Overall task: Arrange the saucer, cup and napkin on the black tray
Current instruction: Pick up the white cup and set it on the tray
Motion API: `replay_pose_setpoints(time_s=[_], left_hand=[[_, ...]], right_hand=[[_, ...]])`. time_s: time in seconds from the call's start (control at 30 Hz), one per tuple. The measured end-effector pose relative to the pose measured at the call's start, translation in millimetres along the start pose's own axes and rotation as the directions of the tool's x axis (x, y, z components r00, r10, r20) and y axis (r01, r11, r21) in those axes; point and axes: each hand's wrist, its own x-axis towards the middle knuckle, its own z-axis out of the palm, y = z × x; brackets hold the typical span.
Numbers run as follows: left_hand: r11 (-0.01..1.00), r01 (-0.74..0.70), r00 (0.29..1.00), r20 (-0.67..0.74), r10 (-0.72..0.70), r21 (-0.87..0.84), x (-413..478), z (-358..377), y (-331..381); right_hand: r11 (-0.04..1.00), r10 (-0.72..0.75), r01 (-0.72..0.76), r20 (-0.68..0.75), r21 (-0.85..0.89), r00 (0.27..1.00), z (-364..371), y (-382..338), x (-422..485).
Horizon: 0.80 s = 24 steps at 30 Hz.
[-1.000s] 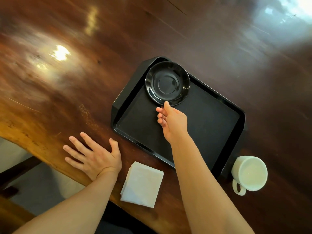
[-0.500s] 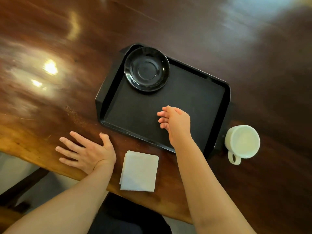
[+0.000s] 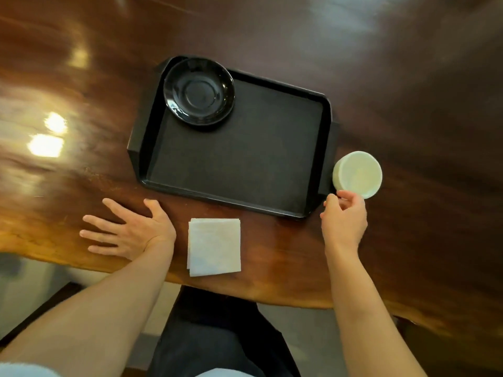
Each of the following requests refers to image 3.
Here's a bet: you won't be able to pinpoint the black glossy saucer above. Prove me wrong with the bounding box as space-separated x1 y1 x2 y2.
163 57 236 127

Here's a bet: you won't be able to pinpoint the white cup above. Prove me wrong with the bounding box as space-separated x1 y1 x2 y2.
332 151 383 200

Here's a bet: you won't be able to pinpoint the black rectangular tray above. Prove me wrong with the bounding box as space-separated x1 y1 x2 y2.
127 55 341 219

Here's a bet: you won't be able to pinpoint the person's left hand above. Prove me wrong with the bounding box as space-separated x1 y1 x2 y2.
79 198 177 262

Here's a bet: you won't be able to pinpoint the person's right hand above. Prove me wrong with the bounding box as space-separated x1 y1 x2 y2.
320 190 368 252

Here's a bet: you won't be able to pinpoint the white folded napkin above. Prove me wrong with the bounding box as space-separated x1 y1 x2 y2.
187 218 242 278

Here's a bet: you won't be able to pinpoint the person's left forearm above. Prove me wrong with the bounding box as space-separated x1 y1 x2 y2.
0 239 176 377

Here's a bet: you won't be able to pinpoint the person's right forearm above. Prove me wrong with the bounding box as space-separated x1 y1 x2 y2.
325 244 427 377

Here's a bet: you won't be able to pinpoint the dark trousers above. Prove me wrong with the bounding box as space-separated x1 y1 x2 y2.
147 286 302 377

